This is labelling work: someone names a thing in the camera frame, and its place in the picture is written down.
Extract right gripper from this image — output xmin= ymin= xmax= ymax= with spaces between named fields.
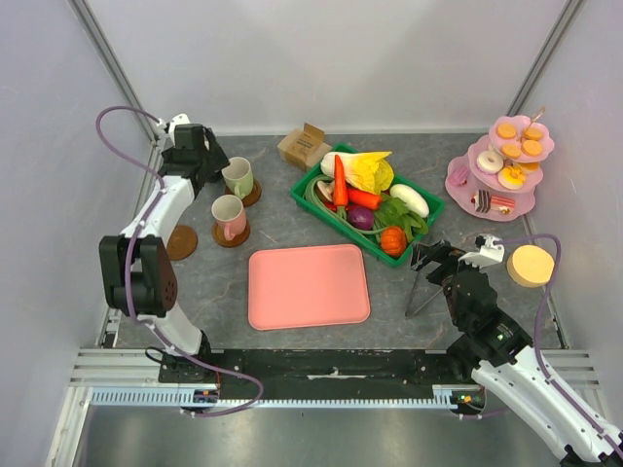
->
xmin=408 ymin=239 xmax=487 ymax=327

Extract green mug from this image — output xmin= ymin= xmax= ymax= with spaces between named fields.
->
xmin=222 ymin=157 xmax=254 ymax=199

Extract pink mug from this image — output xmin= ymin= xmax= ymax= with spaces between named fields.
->
xmin=211 ymin=195 xmax=247 ymax=241

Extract chocolate cake slice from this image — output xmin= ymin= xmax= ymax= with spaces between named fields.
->
xmin=471 ymin=190 xmax=493 ymax=213

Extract brown saucer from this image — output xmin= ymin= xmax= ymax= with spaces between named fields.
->
xmin=211 ymin=223 xmax=250 ymax=248
xmin=166 ymin=225 xmax=199 ymax=261
xmin=224 ymin=179 xmax=262 ymax=207

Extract red striped cake slice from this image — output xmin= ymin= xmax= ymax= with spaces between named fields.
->
xmin=491 ymin=196 xmax=515 ymax=215

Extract pink macaron cake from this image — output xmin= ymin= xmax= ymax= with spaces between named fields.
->
xmin=448 ymin=165 xmax=470 ymax=188

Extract yellow glazed donut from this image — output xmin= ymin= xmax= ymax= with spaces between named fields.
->
xmin=497 ymin=165 xmax=527 ymax=191

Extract white glazed donut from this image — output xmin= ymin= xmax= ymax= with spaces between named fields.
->
xmin=476 ymin=150 xmax=504 ymax=175

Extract round biscuit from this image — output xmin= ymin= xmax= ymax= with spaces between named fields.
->
xmin=495 ymin=123 xmax=517 ymax=139
xmin=500 ymin=143 xmax=522 ymax=160

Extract biscuits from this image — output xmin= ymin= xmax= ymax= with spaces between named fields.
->
xmin=521 ymin=126 xmax=543 ymax=157

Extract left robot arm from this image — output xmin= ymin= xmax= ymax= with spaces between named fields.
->
xmin=98 ymin=124 xmax=230 ymax=382

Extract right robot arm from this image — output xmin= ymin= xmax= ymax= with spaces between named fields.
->
xmin=411 ymin=234 xmax=622 ymax=466

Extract small orange pumpkin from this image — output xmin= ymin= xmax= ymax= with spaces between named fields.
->
xmin=381 ymin=226 xmax=407 ymax=258

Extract white radish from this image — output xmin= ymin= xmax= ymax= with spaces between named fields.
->
xmin=389 ymin=184 xmax=429 ymax=219

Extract yellow round sponge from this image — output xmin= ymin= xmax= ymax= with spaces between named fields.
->
xmin=506 ymin=245 xmax=555 ymax=288

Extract green leafy vegetable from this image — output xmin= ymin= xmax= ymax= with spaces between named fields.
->
xmin=375 ymin=193 xmax=429 ymax=243

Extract green vegetable crate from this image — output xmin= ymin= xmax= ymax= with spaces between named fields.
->
xmin=290 ymin=145 xmax=445 ymax=267

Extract purple onion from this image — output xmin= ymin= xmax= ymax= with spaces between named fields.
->
xmin=347 ymin=204 xmax=375 ymax=231

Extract pink three-tier cake stand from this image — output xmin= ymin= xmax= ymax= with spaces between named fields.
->
xmin=445 ymin=107 xmax=555 ymax=222

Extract cardboard box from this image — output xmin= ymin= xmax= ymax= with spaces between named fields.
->
xmin=277 ymin=123 xmax=331 ymax=171

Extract lying carrot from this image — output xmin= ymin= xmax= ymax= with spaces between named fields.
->
xmin=347 ymin=187 xmax=383 ymax=210

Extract green long beans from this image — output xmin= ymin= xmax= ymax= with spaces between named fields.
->
xmin=304 ymin=175 xmax=386 ymax=235

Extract napa cabbage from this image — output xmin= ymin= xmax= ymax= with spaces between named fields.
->
xmin=320 ymin=151 xmax=394 ymax=195

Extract mushroom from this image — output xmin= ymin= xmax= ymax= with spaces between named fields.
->
xmin=316 ymin=181 xmax=334 ymax=202

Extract upright carrot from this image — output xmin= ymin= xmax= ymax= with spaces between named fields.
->
xmin=333 ymin=155 xmax=348 ymax=207

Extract pink serving tray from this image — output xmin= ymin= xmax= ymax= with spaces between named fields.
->
xmin=248 ymin=244 xmax=371 ymax=331

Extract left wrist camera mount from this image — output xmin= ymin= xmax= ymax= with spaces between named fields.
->
xmin=155 ymin=113 xmax=191 ymax=148

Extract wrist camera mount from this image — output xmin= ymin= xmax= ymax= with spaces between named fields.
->
xmin=459 ymin=234 xmax=504 ymax=269
xmin=155 ymin=113 xmax=191 ymax=148

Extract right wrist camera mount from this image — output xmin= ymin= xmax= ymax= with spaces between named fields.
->
xmin=459 ymin=234 xmax=504 ymax=269

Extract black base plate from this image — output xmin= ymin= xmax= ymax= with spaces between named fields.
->
xmin=145 ymin=347 xmax=475 ymax=399

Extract white cable duct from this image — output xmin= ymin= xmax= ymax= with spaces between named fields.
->
xmin=91 ymin=387 xmax=458 ymax=410

